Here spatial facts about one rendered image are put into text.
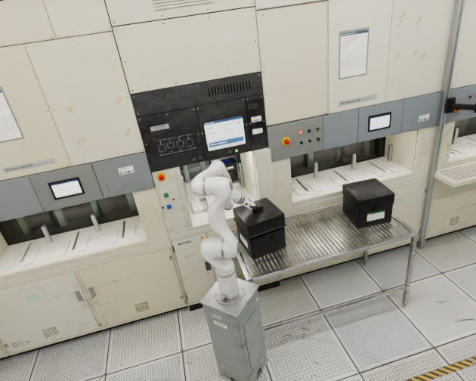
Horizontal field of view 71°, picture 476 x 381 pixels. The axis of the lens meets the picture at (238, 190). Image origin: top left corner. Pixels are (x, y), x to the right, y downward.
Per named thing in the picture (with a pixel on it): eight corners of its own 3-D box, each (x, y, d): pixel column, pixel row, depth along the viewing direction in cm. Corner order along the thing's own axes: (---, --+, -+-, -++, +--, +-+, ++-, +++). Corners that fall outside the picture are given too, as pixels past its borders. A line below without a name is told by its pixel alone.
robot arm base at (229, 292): (234, 308, 202) (230, 286, 194) (208, 298, 212) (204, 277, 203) (249, 287, 216) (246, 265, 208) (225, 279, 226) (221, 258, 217)
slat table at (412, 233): (258, 354, 258) (246, 280, 222) (238, 298, 310) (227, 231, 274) (406, 308, 278) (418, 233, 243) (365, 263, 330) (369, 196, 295)
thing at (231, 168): (215, 188, 315) (210, 157, 300) (211, 179, 333) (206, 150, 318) (240, 182, 319) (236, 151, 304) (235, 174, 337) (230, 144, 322)
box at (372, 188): (357, 229, 255) (359, 201, 243) (341, 211, 280) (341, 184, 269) (393, 222, 258) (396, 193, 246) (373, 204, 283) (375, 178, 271)
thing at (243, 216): (248, 239, 229) (246, 223, 223) (233, 219, 254) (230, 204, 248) (286, 225, 238) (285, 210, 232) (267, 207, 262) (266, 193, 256)
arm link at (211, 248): (233, 277, 199) (227, 246, 188) (203, 277, 203) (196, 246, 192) (236, 264, 209) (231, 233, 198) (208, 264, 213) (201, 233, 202)
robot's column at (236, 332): (251, 393, 232) (236, 316, 197) (217, 376, 246) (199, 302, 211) (269, 360, 253) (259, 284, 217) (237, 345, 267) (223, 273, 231)
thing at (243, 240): (238, 240, 263) (235, 221, 255) (269, 228, 270) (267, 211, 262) (252, 260, 239) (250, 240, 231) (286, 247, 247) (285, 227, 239)
